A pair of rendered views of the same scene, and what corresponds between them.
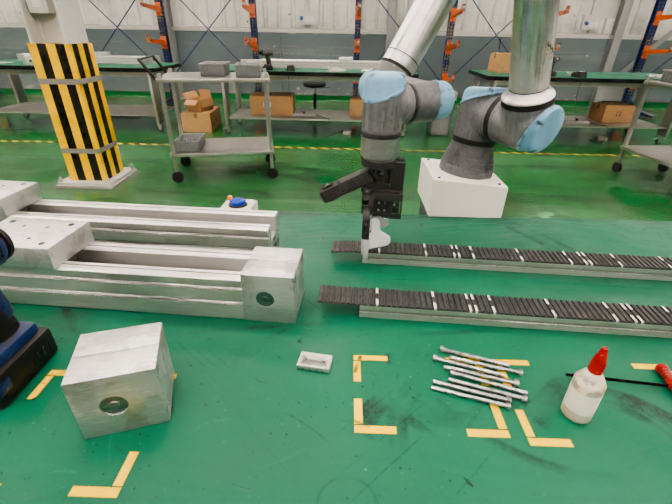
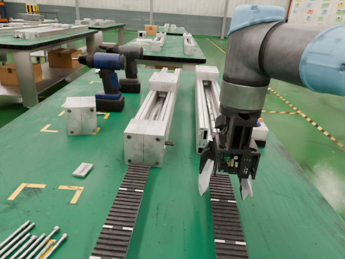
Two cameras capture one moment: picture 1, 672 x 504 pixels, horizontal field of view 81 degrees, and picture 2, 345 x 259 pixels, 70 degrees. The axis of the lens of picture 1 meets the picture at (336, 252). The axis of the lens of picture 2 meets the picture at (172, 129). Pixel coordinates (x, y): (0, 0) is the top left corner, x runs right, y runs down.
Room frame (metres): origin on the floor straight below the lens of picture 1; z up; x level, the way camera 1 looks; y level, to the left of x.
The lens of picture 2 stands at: (0.64, -0.49, 1.15)
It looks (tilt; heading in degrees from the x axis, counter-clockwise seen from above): 25 degrees down; 88
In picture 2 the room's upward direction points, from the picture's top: 4 degrees clockwise
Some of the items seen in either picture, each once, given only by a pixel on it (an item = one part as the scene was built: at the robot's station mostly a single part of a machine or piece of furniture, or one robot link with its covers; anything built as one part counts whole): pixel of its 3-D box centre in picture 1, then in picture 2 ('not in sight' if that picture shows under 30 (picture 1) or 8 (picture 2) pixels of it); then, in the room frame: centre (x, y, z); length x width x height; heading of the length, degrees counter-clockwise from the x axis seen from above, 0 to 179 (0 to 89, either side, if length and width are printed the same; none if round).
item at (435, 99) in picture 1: (418, 100); (322, 56); (0.84, -0.16, 1.11); 0.11 x 0.11 x 0.08; 32
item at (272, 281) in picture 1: (276, 279); (150, 142); (0.61, 0.11, 0.83); 0.12 x 0.09 x 0.10; 176
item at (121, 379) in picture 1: (126, 370); (85, 114); (0.38, 0.28, 0.83); 0.11 x 0.10 x 0.10; 17
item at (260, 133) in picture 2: (238, 216); (249, 131); (0.92, 0.25, 0.81); 0.10 x 0.08 x 0.06; 176
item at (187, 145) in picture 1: (216, 118); not in sight; (3.74, 1.11, 0.50); 1.03 x 0.55 x 1.01; 101
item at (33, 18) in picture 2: not in sight; (39, 39); (-2.03, 4.91, 0.50); 1.03 x 0.55 x 1.01; 94
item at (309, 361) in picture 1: (315, 361); (83, 169); (0.45, 0.03, 0.78); 0.05 x 0.03 x 0.01; 80
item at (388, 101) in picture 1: (384, 104); (253, 45); (0.77, -0.08, 1.11); 0.09 x 0.08 x 0.11; 122
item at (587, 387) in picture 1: (589, 382); not in sight; (0.37, -0.33, 0.84); 0.04 x 0.04 x 0.12
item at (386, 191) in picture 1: (380, 187); (235, 139); (0.77, -0.09, 0.95); 0.09 x 0.08 x 0.12; 86
